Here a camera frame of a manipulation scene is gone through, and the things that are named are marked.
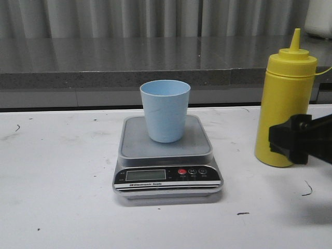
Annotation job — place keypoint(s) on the grey stone counter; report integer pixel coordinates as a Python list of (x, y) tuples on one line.
[(92, 73)]

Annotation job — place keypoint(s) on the white appliance on counter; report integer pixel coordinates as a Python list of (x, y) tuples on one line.
[(318, 19)]

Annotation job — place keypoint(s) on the light blue plastic cup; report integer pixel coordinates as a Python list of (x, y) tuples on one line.
[(165, 104)]

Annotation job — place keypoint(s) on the yellow squeeze bottle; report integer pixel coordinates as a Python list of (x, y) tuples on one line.
[(289, 79)]

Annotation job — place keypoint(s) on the silver electronic kitchen scale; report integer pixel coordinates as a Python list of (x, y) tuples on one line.
[(149, 169)]

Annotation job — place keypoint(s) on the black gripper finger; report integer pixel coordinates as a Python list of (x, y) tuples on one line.
[(301, 137)]

